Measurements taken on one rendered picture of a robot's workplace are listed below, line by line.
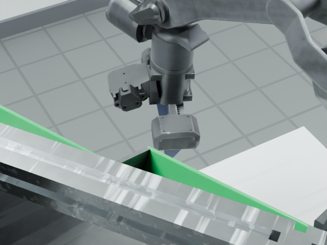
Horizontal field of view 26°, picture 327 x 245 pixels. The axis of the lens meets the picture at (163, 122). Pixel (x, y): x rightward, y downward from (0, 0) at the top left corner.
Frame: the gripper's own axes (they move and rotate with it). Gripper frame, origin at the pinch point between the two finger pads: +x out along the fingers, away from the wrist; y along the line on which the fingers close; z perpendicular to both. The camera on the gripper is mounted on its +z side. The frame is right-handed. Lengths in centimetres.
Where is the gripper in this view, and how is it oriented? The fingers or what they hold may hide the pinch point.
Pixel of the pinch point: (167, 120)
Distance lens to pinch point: 103.7
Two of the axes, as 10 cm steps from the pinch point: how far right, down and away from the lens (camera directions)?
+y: 1.2, 7.1, -6.9
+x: -0.5, 7.0, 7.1
